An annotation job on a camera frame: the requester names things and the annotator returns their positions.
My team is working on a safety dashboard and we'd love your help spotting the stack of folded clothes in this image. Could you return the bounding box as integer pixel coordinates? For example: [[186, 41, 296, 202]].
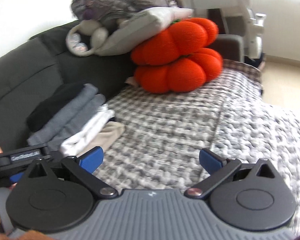
[[27, 83, 115, 155]]

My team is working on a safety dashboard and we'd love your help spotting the grey white quilted blanket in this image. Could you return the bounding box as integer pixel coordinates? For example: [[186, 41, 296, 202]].
[[210, 99, 300, 235]]

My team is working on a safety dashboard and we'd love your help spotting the dark grey sofa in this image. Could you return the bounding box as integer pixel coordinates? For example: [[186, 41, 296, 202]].
[[0, 19, 246, 153]]

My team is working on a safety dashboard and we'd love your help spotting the checkered grey blanket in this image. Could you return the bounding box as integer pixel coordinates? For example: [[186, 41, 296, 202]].
[[95, 60, 262, 190]]

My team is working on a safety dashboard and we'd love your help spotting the red plush cushion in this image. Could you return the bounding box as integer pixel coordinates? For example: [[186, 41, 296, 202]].
[[131, 17, 223, 94]]

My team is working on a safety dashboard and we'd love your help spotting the white office chair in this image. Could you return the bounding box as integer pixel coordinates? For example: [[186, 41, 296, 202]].
[[189, 0, 268, 61]]

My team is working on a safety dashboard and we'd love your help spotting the white folded pillow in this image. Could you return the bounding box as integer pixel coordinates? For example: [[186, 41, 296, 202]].
[[65, 7, 193, 57]]

